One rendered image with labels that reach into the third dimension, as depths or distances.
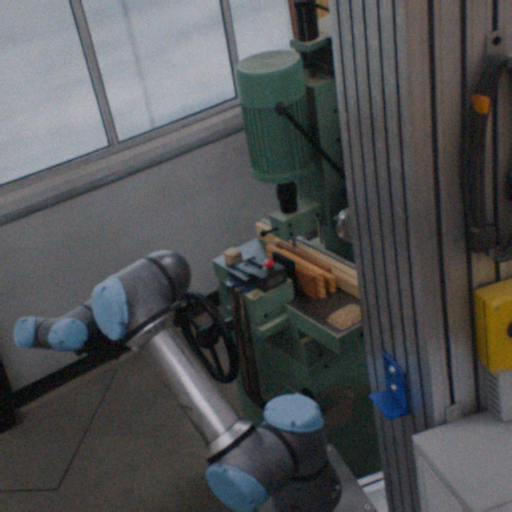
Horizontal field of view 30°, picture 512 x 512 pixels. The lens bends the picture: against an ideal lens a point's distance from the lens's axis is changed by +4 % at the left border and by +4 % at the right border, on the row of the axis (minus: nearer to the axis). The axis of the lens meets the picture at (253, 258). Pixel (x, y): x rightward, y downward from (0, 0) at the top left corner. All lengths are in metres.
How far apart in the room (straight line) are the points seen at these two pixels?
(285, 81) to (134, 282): 0.78
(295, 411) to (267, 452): 0.11
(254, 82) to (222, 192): 1.69
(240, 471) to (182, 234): 2.26
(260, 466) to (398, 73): 0.87
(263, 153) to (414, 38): 1.26
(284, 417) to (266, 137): 0.85
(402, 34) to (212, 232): 2.88
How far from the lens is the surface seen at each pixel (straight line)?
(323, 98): 2.52
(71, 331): 2.23
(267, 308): 2.51
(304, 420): 1.91
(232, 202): 4.10
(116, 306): 1.85
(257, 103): 2.43
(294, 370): 2.67
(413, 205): 1.37
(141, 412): 3.76
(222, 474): 1.86
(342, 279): 2.54
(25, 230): 3.67
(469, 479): 1.51
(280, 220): 2.60
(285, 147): 2.47
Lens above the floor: 2.27
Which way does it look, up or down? 30 degrees down
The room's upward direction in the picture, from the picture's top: 10 degrees counter-clockwise
